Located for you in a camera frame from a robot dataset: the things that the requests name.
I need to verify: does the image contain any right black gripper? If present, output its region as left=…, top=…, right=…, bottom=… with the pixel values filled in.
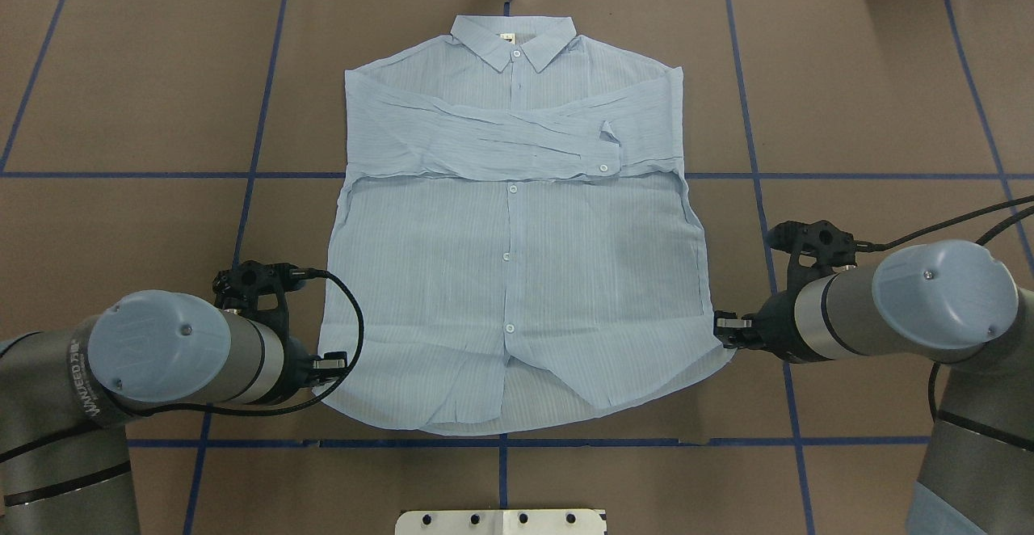
left=714, top=293, right=801, bottom=358

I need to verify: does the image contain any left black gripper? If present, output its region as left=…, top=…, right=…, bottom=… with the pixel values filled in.
left=284, top=337, right=349, bottom=394

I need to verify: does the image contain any light blue striped shirt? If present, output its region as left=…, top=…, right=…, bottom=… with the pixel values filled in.
left=318, top=14, right=733, bottom=436

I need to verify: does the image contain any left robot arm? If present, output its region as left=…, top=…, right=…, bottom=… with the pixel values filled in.
left=2, top=289, right=351, bottom=534

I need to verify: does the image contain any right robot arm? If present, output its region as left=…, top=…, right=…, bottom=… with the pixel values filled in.
left=714, top=240, right=1033, bottom=534

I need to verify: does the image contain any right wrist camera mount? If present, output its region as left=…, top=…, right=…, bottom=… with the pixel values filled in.
left=765, top=221, right=880, bottom=280

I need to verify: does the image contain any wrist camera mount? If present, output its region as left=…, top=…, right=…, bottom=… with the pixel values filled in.
left=212, top=261, right=311, bottom=339
left=765, top=221, right=880, bottom=280

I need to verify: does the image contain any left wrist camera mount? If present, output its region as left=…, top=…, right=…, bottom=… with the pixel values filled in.
left=212, top=261, right=311, bottom=339

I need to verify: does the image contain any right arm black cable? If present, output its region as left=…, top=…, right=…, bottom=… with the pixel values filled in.
left=856, top=196, right=1034, bottom=423

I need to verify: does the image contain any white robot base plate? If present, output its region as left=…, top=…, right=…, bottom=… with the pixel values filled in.
left=394, top=508, right=608, bottom=534

